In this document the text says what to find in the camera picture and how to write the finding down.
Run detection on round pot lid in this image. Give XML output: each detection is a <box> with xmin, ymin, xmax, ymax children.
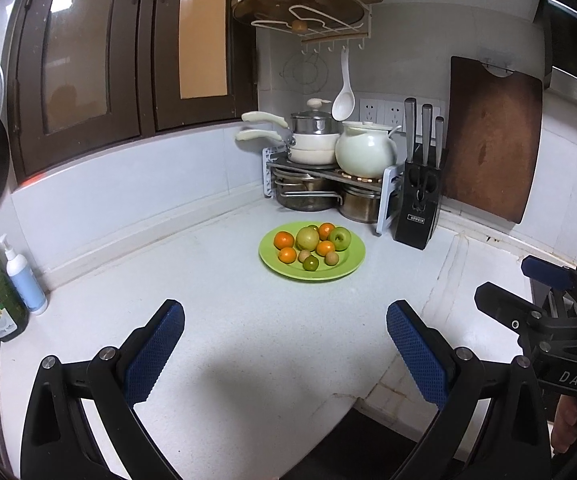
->
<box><xmin>232</xmin><ymin>0</ymin><xmax>369</xmax><ymax>36</ymax></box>

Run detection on cream saucepan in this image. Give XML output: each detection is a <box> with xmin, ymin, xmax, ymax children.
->
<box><xmin>237</xmin><ymin>129</ymin><xmax>338</xmax><ymax>166</ymax></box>
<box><xmin>241</xmin><ymin>111</ymin><xmax>340</xmax><ymax>151</ymax></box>

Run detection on yellow-green pear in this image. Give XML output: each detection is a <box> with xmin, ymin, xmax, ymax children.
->
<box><xmin>295</xmin><ymin>226</ymin><xmax>319</xmax><ymax>251</ymax></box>

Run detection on person's right hand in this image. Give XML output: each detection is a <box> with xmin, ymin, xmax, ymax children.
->
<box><xmin>551</xmin><ymin>395</ymin><xmax>577</xmax><ymax>456</ymax></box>

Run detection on green plate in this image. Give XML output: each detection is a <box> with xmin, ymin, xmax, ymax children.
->
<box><xmin>259</xmin><ymin>221</ymin><xmax>367</xmax><ymax>281</ymax></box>

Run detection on white spoon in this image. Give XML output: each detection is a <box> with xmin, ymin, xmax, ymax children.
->
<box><xmin>331</xmin><ymin>47</ymin><xmax>355</xmax><ymax>122</ymax></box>

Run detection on white hanging rack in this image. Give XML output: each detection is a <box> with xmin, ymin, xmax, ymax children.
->
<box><xmin>228</xmin><ymin>0</ymin><xmax>375</xmax><ymax>54</ymax></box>

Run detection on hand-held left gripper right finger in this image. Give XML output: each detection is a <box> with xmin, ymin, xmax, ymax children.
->
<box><xmin>385</xmin><ymin>300</ymin><xmax>554</xmax><ymax>480</ymax></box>

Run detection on brown wooden cutting board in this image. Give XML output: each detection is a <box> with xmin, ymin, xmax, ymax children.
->
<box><xmin>441</xmin><ymin>56</ymin><xmax>544</xmax><ymax>225</ymax></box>

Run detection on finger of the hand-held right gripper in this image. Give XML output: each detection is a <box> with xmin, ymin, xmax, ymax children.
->
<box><xmin>522</xmin><ymin>255</ymin><xmax>577</xmax><ymax>307</ymax></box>
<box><xmin>475</xmin><ymin>282</ymin><xmax>577</xmax><ymax>344</ymax></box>

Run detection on steel lidded pot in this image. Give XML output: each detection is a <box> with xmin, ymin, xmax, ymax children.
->
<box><xmin>289</xmin><ymin>98</ymin><xmax>340</xmax><ymax>136</ymax></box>

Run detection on grey pot rack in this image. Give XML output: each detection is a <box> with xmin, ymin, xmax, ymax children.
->
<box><xmin>262</xmin><ymin>145</ymin><xmax>404</xmax><ymax>237</ymax></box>

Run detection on wire trivet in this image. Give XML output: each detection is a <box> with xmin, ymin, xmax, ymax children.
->
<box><xmin>282</xmin><ymin>50</ymin><xmax>328</xmax><ymax>92</ymax></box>

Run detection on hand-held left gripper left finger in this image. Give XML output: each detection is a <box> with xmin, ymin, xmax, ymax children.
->
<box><xmin>20</xmin><ymin>299</ymin><xmax>186</xmax><ymax>480</ymax></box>

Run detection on brown framed glass door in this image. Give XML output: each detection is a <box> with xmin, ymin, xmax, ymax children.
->
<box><xmin>138</xmin><ymin>0</ymin><xmax>259</xmax><ymax>133</ymax></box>
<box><xmin>8</xmin><ymin>0</ymin><xmax>146</xmax><ymax>193</ymax></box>

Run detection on pale ceramic pot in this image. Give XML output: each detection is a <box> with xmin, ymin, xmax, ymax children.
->
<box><xmin>335</xmin><ymin>120</ymin><xmax>403</xmax><ymax>178</ymax></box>

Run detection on white pump bottle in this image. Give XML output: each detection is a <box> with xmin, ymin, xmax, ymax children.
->
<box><xmin>0</xmin><ymin>234</ymin><xmax>48</xmax><ymax>316</ymax></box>

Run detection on black scissors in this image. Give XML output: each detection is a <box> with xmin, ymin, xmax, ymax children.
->
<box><xmin>408</xmin><ymin>172</ymin><xmax>439</xmax><ymax>207</ymax></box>

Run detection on black knife block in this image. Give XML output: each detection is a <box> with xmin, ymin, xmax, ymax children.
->
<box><xmin>394</xmin><ymin>160</ymin><xmax>441</xmax><ymax>251</ymax></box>

